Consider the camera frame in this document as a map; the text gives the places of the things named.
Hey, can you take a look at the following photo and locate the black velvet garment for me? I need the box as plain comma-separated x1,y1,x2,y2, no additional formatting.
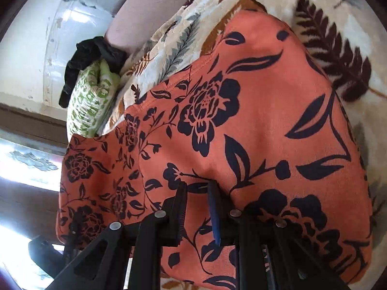
59,36,129,108

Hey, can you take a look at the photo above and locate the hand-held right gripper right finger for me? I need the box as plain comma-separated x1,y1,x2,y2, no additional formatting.
208,182,350,290

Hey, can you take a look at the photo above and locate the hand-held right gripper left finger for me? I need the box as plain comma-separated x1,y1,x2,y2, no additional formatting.
51,181,187,290

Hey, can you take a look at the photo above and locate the cream leaf-print blanket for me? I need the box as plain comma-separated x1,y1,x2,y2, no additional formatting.
98,0,387,290

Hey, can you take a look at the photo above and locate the wooden door with stained glass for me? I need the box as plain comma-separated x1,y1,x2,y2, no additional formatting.
0,102,74,290

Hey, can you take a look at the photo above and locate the pink quilted bolster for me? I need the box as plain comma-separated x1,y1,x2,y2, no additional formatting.
104,0,194,52

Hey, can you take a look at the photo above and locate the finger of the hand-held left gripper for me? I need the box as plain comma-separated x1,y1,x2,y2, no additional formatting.
67,221,82,250

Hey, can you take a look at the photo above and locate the green patterned pillow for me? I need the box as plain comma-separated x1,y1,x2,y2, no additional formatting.
67,59,122,138

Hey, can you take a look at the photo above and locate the orange floral garment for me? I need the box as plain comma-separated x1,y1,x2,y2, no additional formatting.
56,9,374,290

